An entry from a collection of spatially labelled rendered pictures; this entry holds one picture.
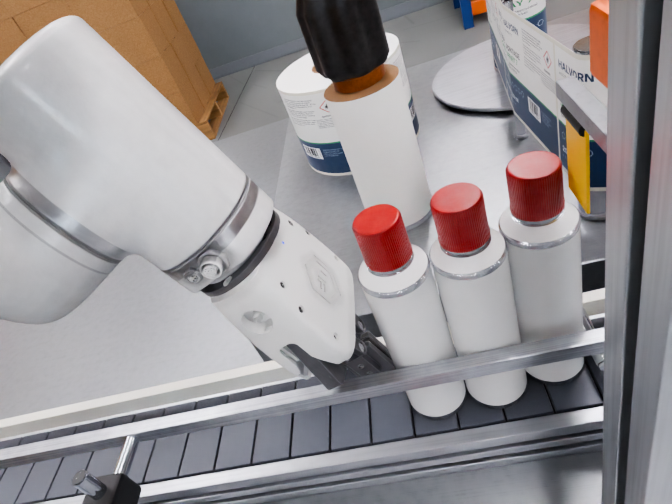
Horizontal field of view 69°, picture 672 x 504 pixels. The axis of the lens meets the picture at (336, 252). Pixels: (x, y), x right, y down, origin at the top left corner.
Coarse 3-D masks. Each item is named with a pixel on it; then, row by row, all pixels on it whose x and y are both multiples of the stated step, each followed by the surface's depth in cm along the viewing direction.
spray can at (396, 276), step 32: (352, 224) 32; (384, 224) 31; (384, 256) 32; (416, 256) 33; (384, 288) 33; (416, 288) 33; (384, 320) 35; (416, 320) 34; (416, 352) 36; (448, 352) 38; (448, 384) 40; (448, 416) 42
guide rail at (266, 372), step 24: (600, 312) 43; (168, 384) 51; (192, 384) 50; (216, 384) 50; (240, 384) 50; (72, 408) 53; (96, 408) 52; (120, 408) 52; (144, 408) 52; (0, 432) 55; (24, 432) 55
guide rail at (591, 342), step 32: (480, 352) 36; (512, 352) 35; (544, 352) 34; (576, 352) 34; (352, 384) 38; (384, 384) 37; (416, 384) 37; (192, 416) 41; (224, 416) 40; (256, 416) 40; (32, 448) 44; (64, 448) 43; (96, 448) 43
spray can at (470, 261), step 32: (448, 192) 31; (480, 192) 30; (448, 224) 30; (480, 224) 30; (448, 256) 32; (480, 256) 31; (448, 288) 33; (480, 288) 32; (512, 288) 35; (448, 320) 37; (480, 320) 34; (512, 320) 35; (480, 384) 40; (512, 384) 39
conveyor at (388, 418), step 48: (288, 384) 50; (528, 384) 42; (576, 384) 41; (48, 432) 57; (192, 432) 50; (240, 432) 48; (288, 432) 46; (336, 432) 45; (384, 432) 43; (432, 432) 42; (0, 480) 54; (48, 480) 51; (144, 480) 48
